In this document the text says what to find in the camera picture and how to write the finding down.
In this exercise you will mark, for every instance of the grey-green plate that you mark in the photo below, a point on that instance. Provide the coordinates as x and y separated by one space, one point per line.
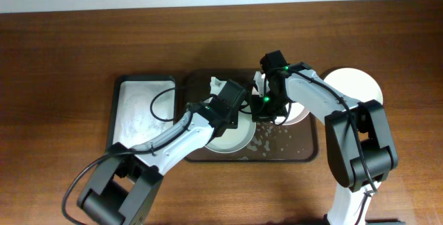
234 140

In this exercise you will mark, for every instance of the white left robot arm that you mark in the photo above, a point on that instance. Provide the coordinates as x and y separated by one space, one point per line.
125 181

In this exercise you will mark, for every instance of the cream white plate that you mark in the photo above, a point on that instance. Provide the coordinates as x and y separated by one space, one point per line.
355 83

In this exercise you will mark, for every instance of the black small tray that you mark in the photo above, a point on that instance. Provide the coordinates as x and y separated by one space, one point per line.
118 81

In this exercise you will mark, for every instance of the brown large tray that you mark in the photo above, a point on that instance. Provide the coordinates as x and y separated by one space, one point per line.
296 143

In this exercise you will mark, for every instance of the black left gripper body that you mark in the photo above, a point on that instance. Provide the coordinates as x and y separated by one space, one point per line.
229 122

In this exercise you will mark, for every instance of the pink plate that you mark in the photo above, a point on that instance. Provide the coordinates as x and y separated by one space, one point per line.
295 110

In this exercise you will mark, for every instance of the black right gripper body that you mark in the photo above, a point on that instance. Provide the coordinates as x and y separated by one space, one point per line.
262 115

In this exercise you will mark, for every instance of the white cloth in tray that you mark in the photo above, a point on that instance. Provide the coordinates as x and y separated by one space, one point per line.
144 110

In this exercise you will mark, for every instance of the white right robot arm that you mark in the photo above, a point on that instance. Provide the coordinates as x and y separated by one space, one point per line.
360 148

